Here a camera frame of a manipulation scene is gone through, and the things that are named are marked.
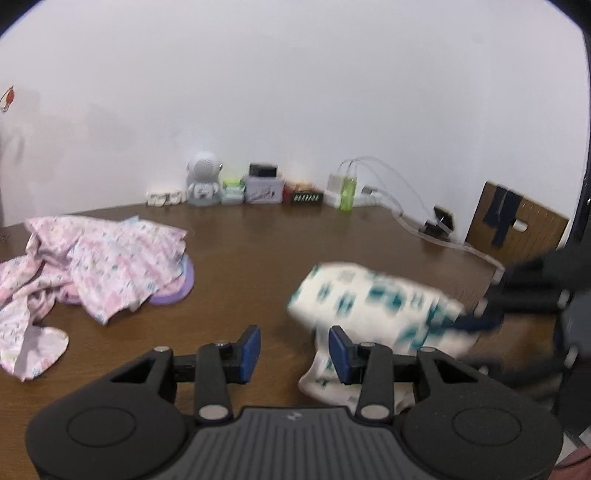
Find white charger block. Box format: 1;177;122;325
328;171;352;197

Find green spray bottle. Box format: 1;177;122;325
340;176;358;212

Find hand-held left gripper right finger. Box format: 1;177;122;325
328;325;483;422

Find pink patterned garment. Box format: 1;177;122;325
0;215;190;383

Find wooden chair back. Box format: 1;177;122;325
464;181;571;254

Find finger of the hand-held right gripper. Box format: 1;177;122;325
431;258;574;337
478;344;579;403

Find purple round plate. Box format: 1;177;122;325
60;255;196;308

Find red and black box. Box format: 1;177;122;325
283;181;325;206

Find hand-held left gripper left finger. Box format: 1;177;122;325
110;324;262;422

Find cream dress with teal flowers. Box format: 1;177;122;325
286;261;482;415

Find dark cloth on chair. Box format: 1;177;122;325
482;184;523;248

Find person's right forearm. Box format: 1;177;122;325
558;442;591;480

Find white astronaut figure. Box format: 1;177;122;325
185;151;226;206

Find green tissue packets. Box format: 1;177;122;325
221;175;247;206

